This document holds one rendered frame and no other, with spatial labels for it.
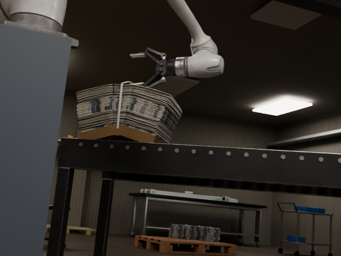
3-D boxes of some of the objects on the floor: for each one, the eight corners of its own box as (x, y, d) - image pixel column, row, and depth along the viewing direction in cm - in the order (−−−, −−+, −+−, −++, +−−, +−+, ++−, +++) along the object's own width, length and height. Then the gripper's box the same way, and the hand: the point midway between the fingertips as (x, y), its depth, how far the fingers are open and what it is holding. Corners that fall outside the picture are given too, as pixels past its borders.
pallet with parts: (200, 248, 767) (202, 225, 774) (238, 255, 691) (239, 230, 698) (131, 246, 694) (134, 220, 701) (165, 253, 619) (168, 225, 625)
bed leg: (31, 350, 169) (56, 166, 182) (39, 346, 175) (63, 168, 187) (45, 352, 168) (70, 167, 180) (53, 348, 174) (76, 169, 186)
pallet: (88, 232, 928) (88, 227, 929) (95, 235, 857) (96, 230, 859) (32, 228, 891) (32, 223, 893) (35, 231, 821) (35, 225, 822)
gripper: (174, 37, 204) (128, 41, 208) (173, 92, 198) (126, 94, 203) (178, 44, 211) (133, 47, 215) (177, 96, 206) (131, 98, 210)
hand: (132, 69), depth 209 cm, fingers open, 14 cm apart
